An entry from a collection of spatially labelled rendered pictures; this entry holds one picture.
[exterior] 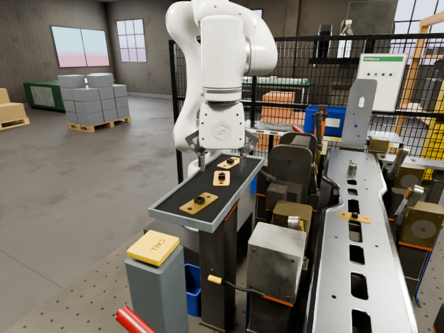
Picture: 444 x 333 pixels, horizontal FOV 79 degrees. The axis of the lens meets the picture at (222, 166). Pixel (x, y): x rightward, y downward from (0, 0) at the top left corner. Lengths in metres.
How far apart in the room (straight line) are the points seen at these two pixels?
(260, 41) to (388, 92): 1.30
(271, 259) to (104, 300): 0.66
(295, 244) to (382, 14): 6.42
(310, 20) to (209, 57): 7.78
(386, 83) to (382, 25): 5.02
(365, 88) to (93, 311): 1.45
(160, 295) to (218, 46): 0.44
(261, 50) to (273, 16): 8.02
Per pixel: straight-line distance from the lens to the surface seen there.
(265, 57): 0.58
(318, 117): 1.25
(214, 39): 0.56
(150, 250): 0.45
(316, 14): 8.30
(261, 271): 0.56
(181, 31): 0.97
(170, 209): 0.54
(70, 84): 6.32
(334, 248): 0.74
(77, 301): 1.08
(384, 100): 1.81
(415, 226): 0.95
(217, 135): 0.59
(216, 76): 0.56
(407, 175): 1.26
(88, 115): 6.11
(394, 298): 0.68
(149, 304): 0.50
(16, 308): 2.26
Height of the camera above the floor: 1.44
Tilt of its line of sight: 22 degrees down
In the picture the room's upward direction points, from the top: straight up
